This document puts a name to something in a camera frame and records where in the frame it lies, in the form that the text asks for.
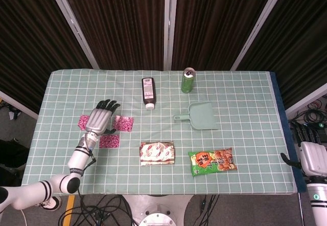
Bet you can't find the green drink can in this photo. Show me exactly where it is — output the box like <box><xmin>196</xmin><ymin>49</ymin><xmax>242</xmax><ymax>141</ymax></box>
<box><xmin>180</xmin><ymin>67</ymin><xmax>197</xmax><ymax>94</ymax></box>

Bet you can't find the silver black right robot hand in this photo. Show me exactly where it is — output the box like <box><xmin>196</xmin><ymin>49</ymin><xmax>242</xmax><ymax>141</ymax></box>
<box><xmin>279</xmin><ymin>124</ymin><xmax>327</xmax><ymax>178</ymax></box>

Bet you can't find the brown bottle white cap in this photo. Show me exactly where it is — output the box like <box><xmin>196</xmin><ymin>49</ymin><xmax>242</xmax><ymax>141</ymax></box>
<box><xmin>141</xmin><ymin>77</ymin><xmax>156</xmax><ymax>111</ymax></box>

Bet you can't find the black bulky object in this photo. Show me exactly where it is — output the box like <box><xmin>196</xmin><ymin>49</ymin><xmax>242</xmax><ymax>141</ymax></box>
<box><xmin>0</xmin><ymin>138</ymin><xmax>29</xmax><ymax>186</ymax></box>

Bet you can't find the dark brown ribbed screen panel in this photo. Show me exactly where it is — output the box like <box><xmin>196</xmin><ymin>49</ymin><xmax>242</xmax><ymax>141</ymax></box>
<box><xmin>171</xmin><ymin>0</ymin><xmax>279</xmax><ymax>71</ymax></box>
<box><xmin>57</xmin><ymin>0</ymin><xmax>167</xmax><ymax>71</ymax></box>
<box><xmin>0</xmin><ymin>0</ymin><xmax>93</xmax><ymax>110</ymax></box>
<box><xmin>237</xmin><ymin>0</ymin><xmax>327</xmax><ymax>109</ymax></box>

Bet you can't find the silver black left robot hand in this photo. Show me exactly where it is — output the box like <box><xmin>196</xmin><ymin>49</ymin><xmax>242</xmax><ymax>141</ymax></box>
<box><xmin>84</xmin><ymin>99</ymin><xmax>122</xmax><ymax>135</ymax></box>

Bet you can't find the black floor cable bundle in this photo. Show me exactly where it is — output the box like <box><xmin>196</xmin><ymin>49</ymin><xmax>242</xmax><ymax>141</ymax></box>
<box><xmin>188</xmin><ymin>194</ymin><xmax>221</xmax><ymax>226</ymax></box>
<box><xmin>288</xmin><ymin>96</ymin><xmax>327</xmax><ymax>134</ymax></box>
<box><xmin>58</xmin><ymin>194</ymin><xmax>134</xmax><ymax>226</ymax></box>

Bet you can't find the green white checked tablecloth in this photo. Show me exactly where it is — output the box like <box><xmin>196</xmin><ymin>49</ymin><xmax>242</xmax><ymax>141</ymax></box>
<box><xmin>19</xmin><ymin>69</ymin><xmax>298</xmax><ymax>195</ymax></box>

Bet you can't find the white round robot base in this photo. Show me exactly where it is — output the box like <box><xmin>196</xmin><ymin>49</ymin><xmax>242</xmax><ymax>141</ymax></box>
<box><xmin>122</xmin><ymin>194</ymin><xmax>195</xmax><ymax>226</ymax></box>

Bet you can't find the green orange snack bag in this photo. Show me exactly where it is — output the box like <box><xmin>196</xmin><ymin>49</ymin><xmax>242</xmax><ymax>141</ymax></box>
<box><xmin>188</xmin><ymin>147</ymin><xmax>238</xmax><ymax>178</ymax></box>

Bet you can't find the white screen frame post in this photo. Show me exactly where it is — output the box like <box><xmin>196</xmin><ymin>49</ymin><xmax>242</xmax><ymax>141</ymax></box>
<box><xmin>45</xmin><ymin>0</ymin><xmax>100</xmax><ymax>70</ymax></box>
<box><xmin>229</xmin><ymin>0</ymin><xmax>291</xmax><ymax>71</ymax></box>
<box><xmin>0</xmin><ymin>89</ymin><xmax>39</xmax><ymax>120</ymax></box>
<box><xmin>163</xmin><ymin>0</ymin><xmax>179</xmax><ymax>71</ymax></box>
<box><xmin>284</xmin><ymin>82</ymin><xmax>327</xmax><ymax>115</ymax></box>

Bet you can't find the silver red foil packet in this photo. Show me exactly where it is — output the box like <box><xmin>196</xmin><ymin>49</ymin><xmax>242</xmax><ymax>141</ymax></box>
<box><xmin>139</xmin><ymin>141</ymin><xmax>177</xmax><ymax>167</ymax></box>

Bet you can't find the white black sneaker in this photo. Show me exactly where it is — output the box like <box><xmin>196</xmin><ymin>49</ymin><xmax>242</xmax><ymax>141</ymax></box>
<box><xmin>37</xmin><ymin>195</ymin><xmax>62</xmax><ymax>211</ymax></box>

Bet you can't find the mint green plastic dustpan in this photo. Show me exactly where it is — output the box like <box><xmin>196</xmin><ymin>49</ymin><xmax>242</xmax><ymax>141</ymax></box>
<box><xmin>173</xmin><ymin>101</ymin><xmax>219</xmax><ymax>131</ymax></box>

